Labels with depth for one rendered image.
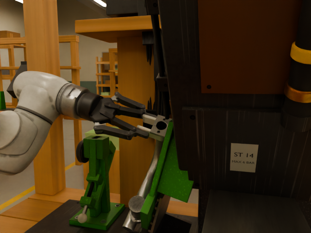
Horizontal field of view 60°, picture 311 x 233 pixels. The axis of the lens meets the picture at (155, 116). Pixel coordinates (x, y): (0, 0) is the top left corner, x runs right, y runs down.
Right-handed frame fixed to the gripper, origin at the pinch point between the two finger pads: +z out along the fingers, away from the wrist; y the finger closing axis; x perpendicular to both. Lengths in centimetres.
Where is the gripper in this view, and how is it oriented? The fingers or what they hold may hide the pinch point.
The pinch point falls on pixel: (153, 127)
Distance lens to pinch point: 69.0
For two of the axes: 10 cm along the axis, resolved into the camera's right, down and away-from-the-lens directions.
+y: 3.8, -7.7, 5.1
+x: 0.2, 5.6, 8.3
